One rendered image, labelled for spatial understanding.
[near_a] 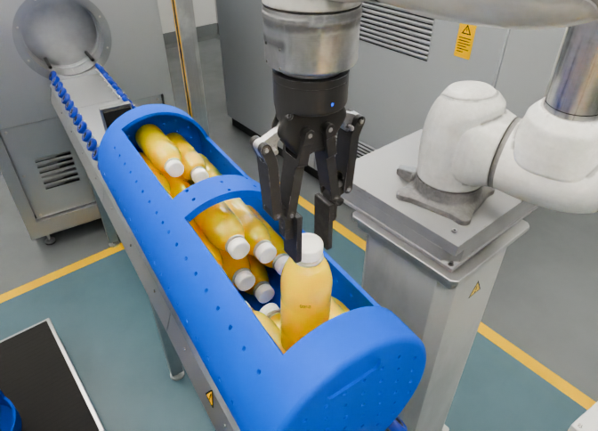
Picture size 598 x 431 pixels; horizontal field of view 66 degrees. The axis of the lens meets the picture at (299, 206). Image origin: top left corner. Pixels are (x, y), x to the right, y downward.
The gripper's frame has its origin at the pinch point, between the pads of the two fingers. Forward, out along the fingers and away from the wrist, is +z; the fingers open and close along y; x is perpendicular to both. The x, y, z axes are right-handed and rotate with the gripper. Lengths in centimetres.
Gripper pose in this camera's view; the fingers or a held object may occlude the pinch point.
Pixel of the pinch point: (308, 229)
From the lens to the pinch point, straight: 56.8
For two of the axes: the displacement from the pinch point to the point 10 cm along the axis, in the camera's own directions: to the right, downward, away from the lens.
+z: 0.0, 8.1, 5.9
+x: 5.4, 5.0, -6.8
